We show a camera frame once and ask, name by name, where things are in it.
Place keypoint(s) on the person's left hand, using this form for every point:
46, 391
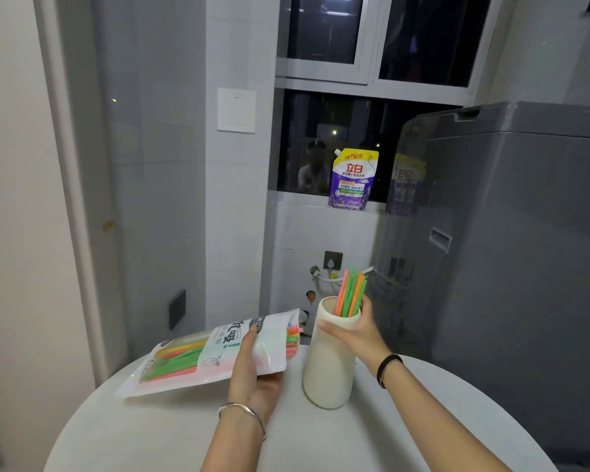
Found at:
248, 383

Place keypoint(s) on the person's right hand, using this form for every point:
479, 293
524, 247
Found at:
366, 341

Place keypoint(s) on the person's left thumb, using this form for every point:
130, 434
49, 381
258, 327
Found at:
246, 348

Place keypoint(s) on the person's right thumb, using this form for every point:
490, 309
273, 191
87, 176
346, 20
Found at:
335, 331

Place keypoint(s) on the white plastic straw bag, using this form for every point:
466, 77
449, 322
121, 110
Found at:
216, 358

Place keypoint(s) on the cream cylindrical vase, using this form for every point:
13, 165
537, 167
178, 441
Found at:
327, 368

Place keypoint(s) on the person's right forearm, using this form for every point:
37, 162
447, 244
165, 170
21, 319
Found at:
432, 422

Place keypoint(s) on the person's left forearm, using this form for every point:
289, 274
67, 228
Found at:
236, 447

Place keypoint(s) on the bunch of colourful loose straws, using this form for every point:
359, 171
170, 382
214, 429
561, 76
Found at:
351, 294

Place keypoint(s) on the black wristband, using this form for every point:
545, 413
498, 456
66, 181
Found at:
386, 364

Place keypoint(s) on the bundle of colourful bagged straws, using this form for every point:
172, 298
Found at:
177, 361

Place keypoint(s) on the purple and yellow detergent pouch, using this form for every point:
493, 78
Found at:
353, 181

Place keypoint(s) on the grey washing machine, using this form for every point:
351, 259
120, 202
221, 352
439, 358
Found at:
516, 270

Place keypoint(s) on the grey wall outlet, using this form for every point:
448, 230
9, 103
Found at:
333, 258

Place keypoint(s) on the white door frame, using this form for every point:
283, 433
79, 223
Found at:
73, 201

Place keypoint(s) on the white light switch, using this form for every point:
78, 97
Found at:
236, 111

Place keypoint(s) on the white window frame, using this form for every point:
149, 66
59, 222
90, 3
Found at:
373, 85

